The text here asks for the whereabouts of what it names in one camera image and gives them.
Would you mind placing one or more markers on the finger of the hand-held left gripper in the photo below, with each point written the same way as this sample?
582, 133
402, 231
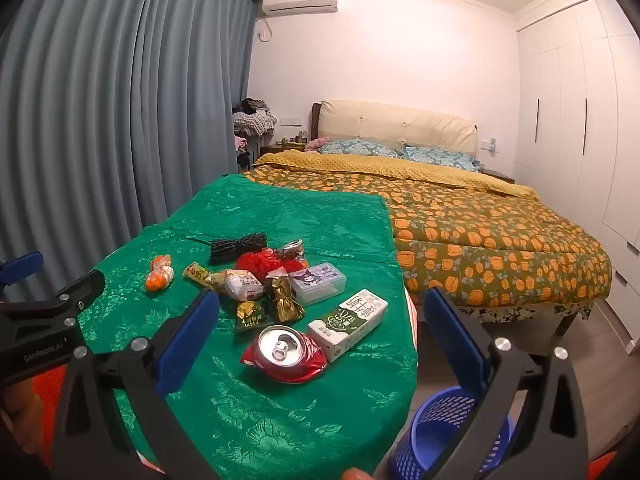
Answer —
82, 285
22, 263

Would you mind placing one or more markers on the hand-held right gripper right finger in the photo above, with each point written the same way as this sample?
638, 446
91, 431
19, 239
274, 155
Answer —
455, 340

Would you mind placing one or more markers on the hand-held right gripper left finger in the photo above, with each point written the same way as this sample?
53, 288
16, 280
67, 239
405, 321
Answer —
187, 340

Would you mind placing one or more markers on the orange white snack wrapper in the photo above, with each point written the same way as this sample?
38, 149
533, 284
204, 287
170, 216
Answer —
160, 275

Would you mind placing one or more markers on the white beige snack bag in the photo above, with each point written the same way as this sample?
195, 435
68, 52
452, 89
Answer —
240, 284

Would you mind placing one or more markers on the crushed red soda can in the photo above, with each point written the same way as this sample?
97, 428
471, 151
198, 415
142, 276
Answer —
280, 355

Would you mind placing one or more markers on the blue mesh waste basket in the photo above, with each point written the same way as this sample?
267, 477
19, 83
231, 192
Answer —
430, 440

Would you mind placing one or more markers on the crushed orange soda can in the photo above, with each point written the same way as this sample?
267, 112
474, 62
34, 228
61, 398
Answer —
292, 249

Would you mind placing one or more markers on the person's left hand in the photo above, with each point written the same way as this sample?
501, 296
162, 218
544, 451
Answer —
12, 405

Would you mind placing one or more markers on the person's right hand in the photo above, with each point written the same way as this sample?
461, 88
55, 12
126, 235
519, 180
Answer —
357, 475

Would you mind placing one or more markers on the green snack packet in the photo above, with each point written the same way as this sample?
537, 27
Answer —
250, 316

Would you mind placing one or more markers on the yellow green snack wrapper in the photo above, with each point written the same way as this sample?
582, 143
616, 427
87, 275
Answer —
196, 273

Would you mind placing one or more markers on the floral bed sheet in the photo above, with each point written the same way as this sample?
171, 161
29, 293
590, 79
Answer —
525, 312

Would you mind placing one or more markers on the gold foil wrapper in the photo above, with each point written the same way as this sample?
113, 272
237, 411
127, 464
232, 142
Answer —
282, 300

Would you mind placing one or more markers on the red plastic bag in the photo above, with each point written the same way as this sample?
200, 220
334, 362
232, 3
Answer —
257, 261

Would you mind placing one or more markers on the green white milk carton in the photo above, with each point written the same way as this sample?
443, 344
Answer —
350, 322

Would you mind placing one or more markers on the green floral tablecloth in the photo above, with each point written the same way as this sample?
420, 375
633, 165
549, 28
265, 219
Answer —
300, 410

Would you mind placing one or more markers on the clear cartoon plastic box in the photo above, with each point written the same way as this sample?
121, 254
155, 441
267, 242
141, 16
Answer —
320, 285

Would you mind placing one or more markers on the grey blue curtain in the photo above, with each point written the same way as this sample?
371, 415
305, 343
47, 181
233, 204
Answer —
125, 110

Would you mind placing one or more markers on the teal floral pillow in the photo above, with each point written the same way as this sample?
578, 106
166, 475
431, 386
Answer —
357, 148
440, 157

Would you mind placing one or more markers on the cream padded headboard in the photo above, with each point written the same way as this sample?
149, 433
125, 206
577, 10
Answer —
400, 122

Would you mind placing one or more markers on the pile of clothes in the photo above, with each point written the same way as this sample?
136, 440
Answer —
255, 120

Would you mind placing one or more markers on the pink cloth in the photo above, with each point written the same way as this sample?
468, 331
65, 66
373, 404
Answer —
317, 143

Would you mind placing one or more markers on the white wardrobe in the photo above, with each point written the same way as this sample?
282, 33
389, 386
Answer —
575, 135

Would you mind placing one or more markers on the white wall outlet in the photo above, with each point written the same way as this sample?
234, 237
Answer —
491, 145

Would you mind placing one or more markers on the white wall switch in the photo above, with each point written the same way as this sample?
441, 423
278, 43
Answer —
291, 121

